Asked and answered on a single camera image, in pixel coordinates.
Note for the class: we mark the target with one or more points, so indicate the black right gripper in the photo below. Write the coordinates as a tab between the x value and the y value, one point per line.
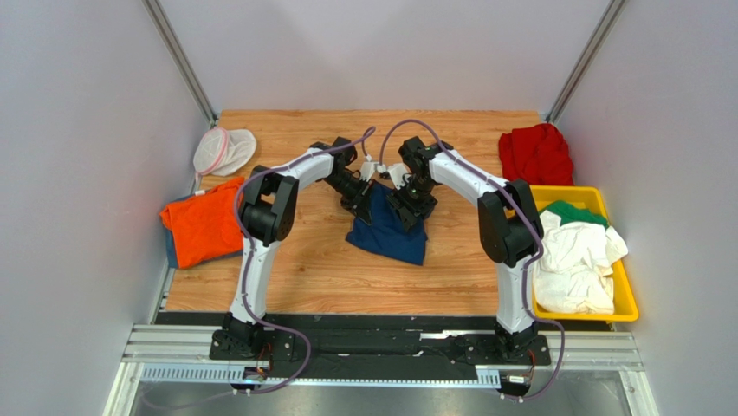
410	204

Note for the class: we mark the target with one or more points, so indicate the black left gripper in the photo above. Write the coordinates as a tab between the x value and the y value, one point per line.
359	204

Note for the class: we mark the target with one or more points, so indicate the navy blue t shirt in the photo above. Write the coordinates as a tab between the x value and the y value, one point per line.
386	235

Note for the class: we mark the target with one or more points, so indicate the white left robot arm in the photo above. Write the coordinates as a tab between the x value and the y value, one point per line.
265	207

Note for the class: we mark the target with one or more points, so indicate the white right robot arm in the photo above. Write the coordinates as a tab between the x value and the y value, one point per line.
508	223

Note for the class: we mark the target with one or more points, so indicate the red crumpled t shirt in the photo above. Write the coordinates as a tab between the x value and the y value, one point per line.
540	155

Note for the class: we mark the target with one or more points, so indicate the white mesh laundry bag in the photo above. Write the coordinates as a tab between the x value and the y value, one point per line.
222	152

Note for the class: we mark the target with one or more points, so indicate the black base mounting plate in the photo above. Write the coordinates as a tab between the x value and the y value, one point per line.
378	347

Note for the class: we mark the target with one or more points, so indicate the orange folded t shirt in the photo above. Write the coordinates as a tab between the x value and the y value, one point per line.
210	209

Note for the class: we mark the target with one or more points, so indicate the green t shirt in bin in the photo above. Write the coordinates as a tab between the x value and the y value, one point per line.
569	213

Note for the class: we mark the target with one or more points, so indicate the white t shirt in bin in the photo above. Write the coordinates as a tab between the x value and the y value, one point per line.
574	274

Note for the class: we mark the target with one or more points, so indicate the yellow plastic bin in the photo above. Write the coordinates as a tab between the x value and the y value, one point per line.
626	309

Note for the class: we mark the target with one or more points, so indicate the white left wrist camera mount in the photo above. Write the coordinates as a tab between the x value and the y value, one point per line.
368	169

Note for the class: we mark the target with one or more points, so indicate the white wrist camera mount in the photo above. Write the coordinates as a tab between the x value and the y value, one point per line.
368	169
397	173

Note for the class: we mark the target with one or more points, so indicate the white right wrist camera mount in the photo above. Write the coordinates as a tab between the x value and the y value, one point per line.
397	173

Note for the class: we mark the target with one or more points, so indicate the right aluminium corner post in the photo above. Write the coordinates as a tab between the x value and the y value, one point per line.
603	28

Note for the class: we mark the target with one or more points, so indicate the aluminium corner post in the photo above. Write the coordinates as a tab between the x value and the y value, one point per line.
603	28
170	39

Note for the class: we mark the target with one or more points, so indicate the aluminium frame rail front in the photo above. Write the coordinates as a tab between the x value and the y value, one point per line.
159	353

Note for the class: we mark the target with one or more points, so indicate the left aluminium corner post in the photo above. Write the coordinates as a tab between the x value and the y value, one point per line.
170	39

